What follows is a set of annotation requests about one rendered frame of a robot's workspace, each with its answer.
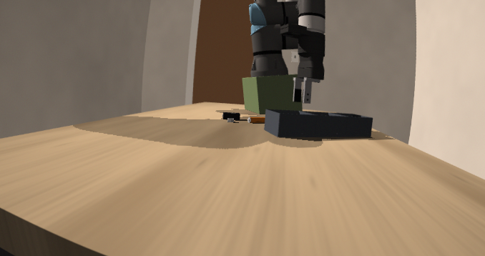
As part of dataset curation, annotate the black 9v battery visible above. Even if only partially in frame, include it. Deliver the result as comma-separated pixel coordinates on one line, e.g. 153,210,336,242
222,112,240,120

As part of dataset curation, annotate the dark grey rack of three bins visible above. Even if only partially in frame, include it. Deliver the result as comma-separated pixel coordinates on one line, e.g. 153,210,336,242
264,109,373,137

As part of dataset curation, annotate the orange battery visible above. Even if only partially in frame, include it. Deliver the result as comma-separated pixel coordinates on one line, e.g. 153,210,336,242
248,117,265,123

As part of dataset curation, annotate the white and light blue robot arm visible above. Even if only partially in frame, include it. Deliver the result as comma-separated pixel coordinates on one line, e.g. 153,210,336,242
249,0,325,77

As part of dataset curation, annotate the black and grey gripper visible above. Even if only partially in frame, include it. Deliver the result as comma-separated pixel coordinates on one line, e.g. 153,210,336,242
280,15,325,104

